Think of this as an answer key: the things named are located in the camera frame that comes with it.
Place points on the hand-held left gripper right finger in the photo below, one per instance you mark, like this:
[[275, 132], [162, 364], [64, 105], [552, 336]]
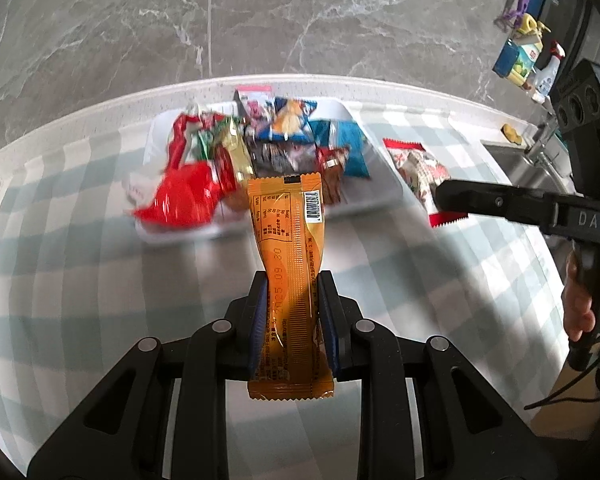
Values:
[[327, 325]]

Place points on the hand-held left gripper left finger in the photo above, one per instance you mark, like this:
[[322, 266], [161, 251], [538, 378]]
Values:
[[259, 320]]

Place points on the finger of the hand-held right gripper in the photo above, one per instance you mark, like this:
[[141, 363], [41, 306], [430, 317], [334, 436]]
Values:
[[480, 199]]

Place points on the red white printed snack packet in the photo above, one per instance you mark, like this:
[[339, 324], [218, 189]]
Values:
[[415, 170]]

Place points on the orange snack bar packet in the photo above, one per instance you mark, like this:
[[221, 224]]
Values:
[[287, 240]]

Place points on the white plastic tray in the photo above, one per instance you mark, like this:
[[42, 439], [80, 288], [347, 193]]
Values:
[[370, 195]]

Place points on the light blue snack packet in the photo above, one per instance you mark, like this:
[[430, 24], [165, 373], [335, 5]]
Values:
[[350, 155]]

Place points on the brown red snack packet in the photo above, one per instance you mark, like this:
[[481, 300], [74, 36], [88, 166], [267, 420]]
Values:
[[332, 170]]

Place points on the clear bread packet orange print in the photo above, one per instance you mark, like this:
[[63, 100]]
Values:
[[237, 160]]

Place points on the black snack packet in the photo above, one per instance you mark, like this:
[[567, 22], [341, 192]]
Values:
[[280, 157]]

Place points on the green candy packet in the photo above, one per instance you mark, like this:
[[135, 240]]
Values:
[[207, 140]]

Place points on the dark blue cookie packet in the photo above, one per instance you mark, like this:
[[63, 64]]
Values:
[[287, 120]]

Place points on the white red-striped snack packet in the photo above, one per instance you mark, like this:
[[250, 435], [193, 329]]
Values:
[[179, 132]]

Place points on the pink cartoon snack packet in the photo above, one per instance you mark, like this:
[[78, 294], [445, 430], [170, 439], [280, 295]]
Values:
[[255, 107]]

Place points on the person's right hand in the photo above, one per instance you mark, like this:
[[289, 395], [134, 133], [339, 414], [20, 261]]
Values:
[[575, 305]]

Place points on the steel sink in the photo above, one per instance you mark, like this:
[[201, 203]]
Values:
[[520, 165]]

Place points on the steel faucet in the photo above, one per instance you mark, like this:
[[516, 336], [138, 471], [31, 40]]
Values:
[[537, 142]]

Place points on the yellow sponge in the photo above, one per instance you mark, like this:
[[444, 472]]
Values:
[[511, 133]]

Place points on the white spray bottle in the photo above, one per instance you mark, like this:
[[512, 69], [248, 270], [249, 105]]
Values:
[[545, 77]]

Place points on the yellow dish soap bottle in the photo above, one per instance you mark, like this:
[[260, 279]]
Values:
[[525, 57]]

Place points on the blue plastic holder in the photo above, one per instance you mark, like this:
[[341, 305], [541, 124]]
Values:
[[505, 60]]

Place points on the green white checked tablecloth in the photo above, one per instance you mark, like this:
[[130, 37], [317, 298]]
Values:
[[104, 285]]

